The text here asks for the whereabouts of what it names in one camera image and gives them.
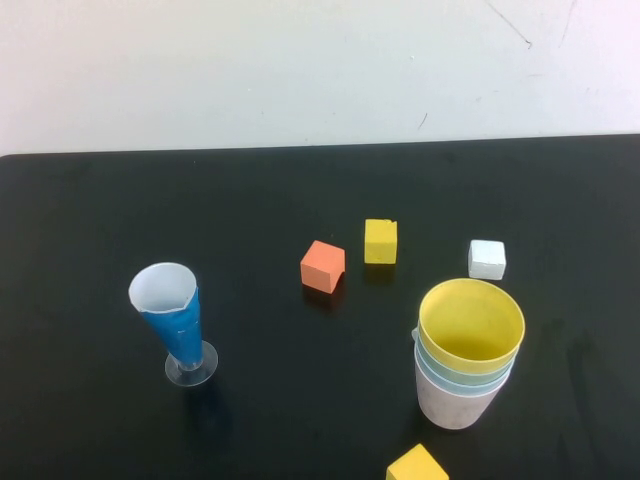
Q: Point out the yellow plastic cup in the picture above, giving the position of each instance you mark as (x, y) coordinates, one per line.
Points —
(470, 345)

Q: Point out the green plastic cup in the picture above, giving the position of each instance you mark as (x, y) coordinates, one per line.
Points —
(470, 379)

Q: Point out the blue plastic cup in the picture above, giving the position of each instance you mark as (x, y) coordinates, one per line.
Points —
(465, 391)

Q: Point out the orange foam block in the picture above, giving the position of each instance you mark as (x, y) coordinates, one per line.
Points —
(320, 267)

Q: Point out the yellow block with notched edge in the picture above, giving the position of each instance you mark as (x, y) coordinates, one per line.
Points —
(380, 242)

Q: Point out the green white glue stick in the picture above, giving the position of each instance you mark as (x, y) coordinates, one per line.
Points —
(415, 335)

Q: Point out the blue paper cone liner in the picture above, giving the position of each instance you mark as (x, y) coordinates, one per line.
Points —
(175, 322)

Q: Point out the white foam block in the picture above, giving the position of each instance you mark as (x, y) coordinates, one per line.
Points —
(486, 260)

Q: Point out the blue paper cone cup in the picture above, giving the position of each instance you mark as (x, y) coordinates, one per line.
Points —
(208, 364)

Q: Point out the pink plastic cup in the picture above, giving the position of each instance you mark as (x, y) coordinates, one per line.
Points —
(455, 412)

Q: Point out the yellow foam block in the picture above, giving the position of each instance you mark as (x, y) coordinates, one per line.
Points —
(415, 465)

